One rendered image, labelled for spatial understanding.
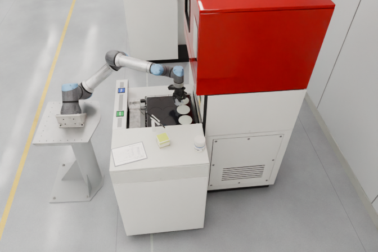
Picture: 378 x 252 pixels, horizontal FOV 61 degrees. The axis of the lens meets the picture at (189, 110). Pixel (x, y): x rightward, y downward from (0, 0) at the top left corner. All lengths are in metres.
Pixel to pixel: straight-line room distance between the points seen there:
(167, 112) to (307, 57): 1.06
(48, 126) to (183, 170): 1.12
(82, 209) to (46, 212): 0.30
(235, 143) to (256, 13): 1.07
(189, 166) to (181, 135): 0.25
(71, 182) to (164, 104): 1.27
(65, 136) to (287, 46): 1.65
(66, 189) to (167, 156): 1.41
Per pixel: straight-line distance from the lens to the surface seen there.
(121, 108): 2.43
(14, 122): 4.05
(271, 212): 3.05
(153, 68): 2.15
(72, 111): 2.50
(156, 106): 2.49
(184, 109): 2.45
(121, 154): 2.11
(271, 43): 1.96
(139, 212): 2.48
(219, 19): 1.79
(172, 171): 2.07
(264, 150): 2.65
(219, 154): 2.57
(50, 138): 2.55
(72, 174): 3.20
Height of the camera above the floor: 2.60
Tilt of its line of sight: 44 degrees down
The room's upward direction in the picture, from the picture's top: 1 degrees clockwise
